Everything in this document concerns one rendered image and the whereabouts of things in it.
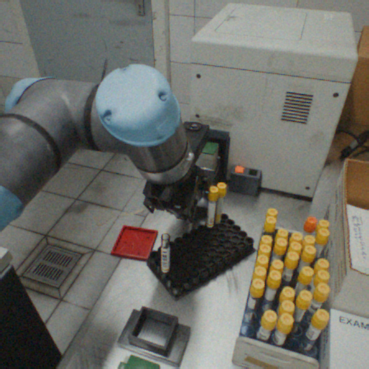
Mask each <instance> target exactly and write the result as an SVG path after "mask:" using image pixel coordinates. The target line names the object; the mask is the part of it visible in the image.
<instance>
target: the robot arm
mask: <svg viewBox="0 0 369 369"><path fill-rule="evenodd" d="M208 138H209V125H206V124H200V123H198V122H187V121H185V122H184V123H183V121H182V118H181V113H180V105H179V102H178V101H177V99H176V98H175V96H174V94H173V93H172V91H171V89H170V86H169V83H168V80H167V79H166V78H165V77H164V76H163V75H162V74H161V73H160V72H159V71H157V70H156V69H155V68H152V67H150V66H147V65H144V64H129V66H128V67H126V68H122V69H120V68H117V69H116V70H114V71H113V72H112V73H110V74H109V75H108V76H107V77H106V78H105V79H104V80H103V81H102V83H92V82H77V81H69V80H62V79H60V78H56V77H40V78H27V79H23V80H21V81H18V82H16V84H14V85H13V87H12V91H11V93H10V95H9V96H7V98H6V102H5V114H3V115H1V116H0V233H1V232H2V231H3V230H4V229H5V228H6V227H7V226H8V225H9V224H10V223H11V221H12V220H15V219H17V218H18V217H19V216H20V215H21V214H22V213H23V212H24V209H25V208H26V205H27V204H28V203H29V202H30V201H31V200H32V199H33V198H34V197H35V196H36V195H37V194H38V193H39V192H40V191H41V190H42V189H43V188H44V187H45V186H46V184H47V183H48V182H49V181H50V180H51V179H52V178H53V177H54V176H55V175H56V174H57V173H58V172H59V171H60V170H61V167H62V166H64V165H65V164H66V163H67V162H68V161H69V160H70V159H71V158H72V156H73V155H74V154H75V153H76V152H77V151H78V150H80V149H86V150H91V151H97V152H112V153H118V154H124V155H126V156H128V157H129V159H130V160H131V161H132V163H133V164H134V166H135V167H136V168H137V170H138V172H139V173H140V174H141V176H142V177H143V178H144V179H145V180H147V182H146V184H145V187H144V190H143V192H142V193H143V194H144V195H145V199H144V201H143V205H144V206H145V207H146V208H147V209H148V210H149V211H150V213H152V214H153V213H154V211H155V209H156V210H161V211H163V212H164V211H165V210H166V212H167V213H169V214H170V215H174V216H175V217H176V219H180V220H184V221H187V219H189V221H190V223H191V224H193V221H194V216H195V213H196V211H197V210H196V208H197V206H198V202H199V200H200V199H202V198H203V196H204V193H205V192H206V191H207V192H209V189H210V187H211V181H210V179H209V176H207V175H204V170H202V169H201V167H199V166H197V165H195V164H196V162H197V160H198V159H199V156H200V154H201V152H202V150H203V148H204V146H205V145H206V143H207V141H208ZM149 202H150V203H149ZM149 206H151V208H150V207H149Z"/></svg>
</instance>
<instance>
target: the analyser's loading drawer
mask: <svg viewBox="0 0 369 369"><path fill-rule="evenodd" d="M208 142H214V141H209V140H208ZM215 143H219V144H218V156H217V169H216V171H215V170H210V169H207V168H202V167H201V169H202V170H204V175H207V176H209V179H210V181H211V187H213V186H214V187H216V184H217V181H218V179H219V177H220V174H221V173H222V169H223V167H224V165H225V158H226V149H227V144H226V143H222V142H215ZM214 172H215V173H214ZM211 187H210V188H211ZM198 206H199V207H202V208H208V192H207V191H206V192H205V193H204V196H203V198H202V199H200V200H199V202H198Z"/></svg>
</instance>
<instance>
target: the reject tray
mask: <svg viewBox="0 0 369 369"><path fill-rule="evenodd" d="M157 235H158V230H154V229H149V228H143V227H133V226H129V225H123V227H122V229H121V231H120V233H119V235H118V238H117V240H116V242H115V243H114V246H113V248H112V250H111V252H110V254H111V255H114V256H119V257H124V258H130V259H138V260H143V261H146V260H147V259H149V253H150V252H151V251H152V249H153V246H154V244H155V241H156V238H157Z"/></svg>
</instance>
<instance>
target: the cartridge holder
mask: <svg viewBox="0 0 369 369"><path fill-rule="evenodd" d="M190 329H191V327H190V326H188V325H183V324H181V323H178V317H176V316H173V315H170V314H166V313H164V312H161V311H157V310H154V309H152V308H149V307H145V306H142V308H141V310H140V311H139V310H136V309H133V311H132V313H131V315H130V317H129V318H128V320H127V322H126V324H125V326H124V328H123V330H122V334H121V335H120V336H119V339H118V341H117V343H118V346H120V347H122V348H126V349H128V350H130V351H133V352H136V353H141V354H144V355H147V356H149V357H152V358H155V359H157V360H160V361H162V362H166V363H169V364H171V365H173V366H175V367H178V366H179V363H180V359H181V356H182V354H183V351H184V349H185V345H186V343H187V340H188V338H189V334H190Z"/></svg>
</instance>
